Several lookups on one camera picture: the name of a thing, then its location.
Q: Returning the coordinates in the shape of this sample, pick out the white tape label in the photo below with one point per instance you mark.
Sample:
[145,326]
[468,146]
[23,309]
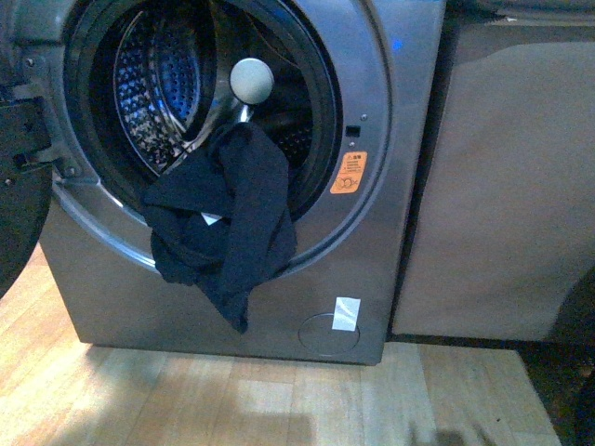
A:
[346,313]

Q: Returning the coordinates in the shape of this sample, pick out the dark navy garment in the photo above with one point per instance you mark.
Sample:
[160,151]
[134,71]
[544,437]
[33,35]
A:
[220,220]

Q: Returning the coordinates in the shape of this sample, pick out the orange warning sticker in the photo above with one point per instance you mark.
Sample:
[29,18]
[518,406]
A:
[350,173]

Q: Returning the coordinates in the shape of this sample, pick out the black washing machine door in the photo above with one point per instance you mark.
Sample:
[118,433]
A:
[26,178]

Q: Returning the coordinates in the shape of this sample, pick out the grey front-load washing machine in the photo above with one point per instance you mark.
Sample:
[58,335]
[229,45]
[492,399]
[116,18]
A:
[132,88]

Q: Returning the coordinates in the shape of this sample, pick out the grey round drum hub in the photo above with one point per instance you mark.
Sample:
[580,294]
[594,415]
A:
[251,81]

